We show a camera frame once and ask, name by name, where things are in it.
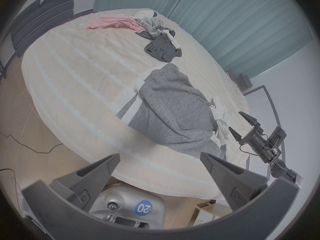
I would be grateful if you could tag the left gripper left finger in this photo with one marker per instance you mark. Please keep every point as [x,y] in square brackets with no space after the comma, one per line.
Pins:
[92,184]

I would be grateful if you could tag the pink garment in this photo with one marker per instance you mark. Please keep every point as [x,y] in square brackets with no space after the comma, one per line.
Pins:
[107,22]

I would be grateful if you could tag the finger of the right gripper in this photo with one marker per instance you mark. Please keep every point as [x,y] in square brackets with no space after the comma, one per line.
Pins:
[249,120]
[236,136]

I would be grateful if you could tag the dark blue garment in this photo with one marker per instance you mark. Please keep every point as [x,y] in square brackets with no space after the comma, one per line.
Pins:
[171,33]

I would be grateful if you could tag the white low cabinet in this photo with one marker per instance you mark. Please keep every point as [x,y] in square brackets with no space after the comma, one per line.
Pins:
[212,214]

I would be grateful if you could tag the dark grey folded mat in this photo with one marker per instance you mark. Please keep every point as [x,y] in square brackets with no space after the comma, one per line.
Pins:
[40,24]

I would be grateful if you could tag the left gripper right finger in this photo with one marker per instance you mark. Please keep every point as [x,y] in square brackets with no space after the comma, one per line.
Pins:
[232,184]

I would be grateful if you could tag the grey bedside table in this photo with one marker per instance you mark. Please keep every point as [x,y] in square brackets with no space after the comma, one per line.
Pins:
[241,80]

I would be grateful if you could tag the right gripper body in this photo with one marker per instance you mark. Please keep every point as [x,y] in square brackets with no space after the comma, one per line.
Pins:
[255,140]

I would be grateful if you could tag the grey white-sleeved top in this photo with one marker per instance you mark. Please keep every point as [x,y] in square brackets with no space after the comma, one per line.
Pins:
[175,109]

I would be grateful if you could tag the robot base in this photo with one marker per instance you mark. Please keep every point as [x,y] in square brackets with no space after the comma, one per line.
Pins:
[125,204]

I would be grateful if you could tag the bed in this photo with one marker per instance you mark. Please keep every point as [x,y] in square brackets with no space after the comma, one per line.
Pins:
[87,71]

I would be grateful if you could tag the pale grey white garment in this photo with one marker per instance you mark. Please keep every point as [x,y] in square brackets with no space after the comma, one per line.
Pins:
[155,25]

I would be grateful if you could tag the dark grey garment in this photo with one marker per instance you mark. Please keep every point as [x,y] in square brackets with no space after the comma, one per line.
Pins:
[162,49]

